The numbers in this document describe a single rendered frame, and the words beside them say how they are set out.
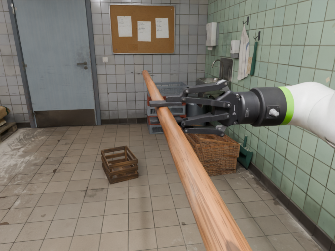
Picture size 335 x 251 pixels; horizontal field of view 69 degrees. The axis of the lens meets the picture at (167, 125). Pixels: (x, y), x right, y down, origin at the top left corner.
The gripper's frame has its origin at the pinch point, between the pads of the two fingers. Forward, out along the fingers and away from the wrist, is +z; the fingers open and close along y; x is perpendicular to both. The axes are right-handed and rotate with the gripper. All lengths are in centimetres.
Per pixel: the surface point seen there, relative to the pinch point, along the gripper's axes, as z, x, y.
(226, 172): -88, 170, 117
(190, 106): -81, 315, 79
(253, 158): -119, 171, 104
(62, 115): 127, 362, 97
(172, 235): -16, 90, 119
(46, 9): 127, 362, -65
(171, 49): -59, 364, -8
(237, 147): -98, 170, 88
